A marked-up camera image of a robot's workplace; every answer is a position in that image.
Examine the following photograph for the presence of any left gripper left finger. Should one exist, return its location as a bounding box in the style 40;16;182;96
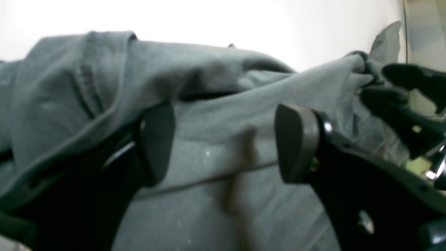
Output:
1;103;175;251

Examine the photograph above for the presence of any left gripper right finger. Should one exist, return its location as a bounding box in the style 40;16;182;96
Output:
275;104;446;251

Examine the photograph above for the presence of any dark grey t-shirt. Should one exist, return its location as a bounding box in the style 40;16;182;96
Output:
1;21;408;251

